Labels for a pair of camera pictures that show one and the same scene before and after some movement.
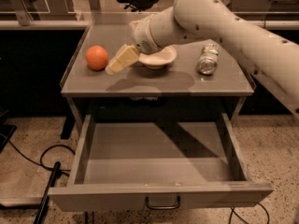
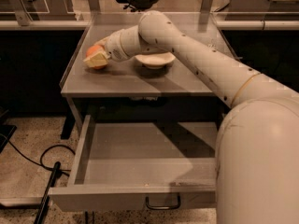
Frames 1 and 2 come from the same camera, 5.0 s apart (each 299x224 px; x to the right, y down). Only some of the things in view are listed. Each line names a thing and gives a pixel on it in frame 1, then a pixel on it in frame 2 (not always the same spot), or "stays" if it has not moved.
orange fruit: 97,58 stays
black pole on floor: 45,200 stays
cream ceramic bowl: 160,59 stays
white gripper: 142,37 -> 113,49
